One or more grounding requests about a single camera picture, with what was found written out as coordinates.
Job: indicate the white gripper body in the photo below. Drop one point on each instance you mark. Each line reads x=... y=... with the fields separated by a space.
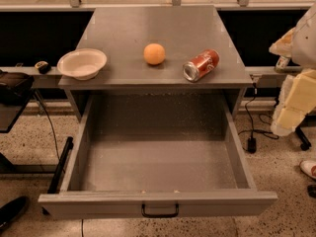
x=305 y=43

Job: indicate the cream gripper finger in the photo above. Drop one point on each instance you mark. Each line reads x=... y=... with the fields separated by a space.
x=304 y=93
x=285 y=117

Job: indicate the red coke can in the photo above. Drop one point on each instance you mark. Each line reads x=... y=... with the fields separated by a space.
x=201 y=65

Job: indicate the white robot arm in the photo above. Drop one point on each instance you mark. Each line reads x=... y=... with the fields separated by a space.
x=304 y=41

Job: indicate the open grey top drawer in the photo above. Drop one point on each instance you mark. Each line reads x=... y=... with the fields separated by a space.
x=116 y=167

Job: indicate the small clear bottle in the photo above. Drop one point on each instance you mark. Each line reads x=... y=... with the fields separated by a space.
x=282 y=64

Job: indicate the black stand leg with wheel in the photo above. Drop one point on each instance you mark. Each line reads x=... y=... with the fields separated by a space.
x=305 y=143

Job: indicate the white shoe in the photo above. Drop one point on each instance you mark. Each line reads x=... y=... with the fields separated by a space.
x=308 y=167

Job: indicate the orange fruit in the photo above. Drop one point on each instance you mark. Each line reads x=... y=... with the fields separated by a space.
x=154 y=53

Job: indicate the grey cabinet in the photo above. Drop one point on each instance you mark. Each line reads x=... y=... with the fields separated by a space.
x=149 y=65

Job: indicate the white bowl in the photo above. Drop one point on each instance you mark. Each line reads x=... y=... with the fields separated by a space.
x=82 y=64

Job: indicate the black table leg base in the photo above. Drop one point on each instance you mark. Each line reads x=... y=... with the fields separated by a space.
x=59 y=170

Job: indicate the yellow black tape measure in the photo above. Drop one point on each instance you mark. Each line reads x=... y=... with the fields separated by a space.
x=43 y=67

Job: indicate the black shoe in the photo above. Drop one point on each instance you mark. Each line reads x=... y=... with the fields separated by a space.
x=12 y=210

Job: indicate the black drawer handle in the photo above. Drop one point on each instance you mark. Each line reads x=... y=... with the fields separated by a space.
x=166 y=211

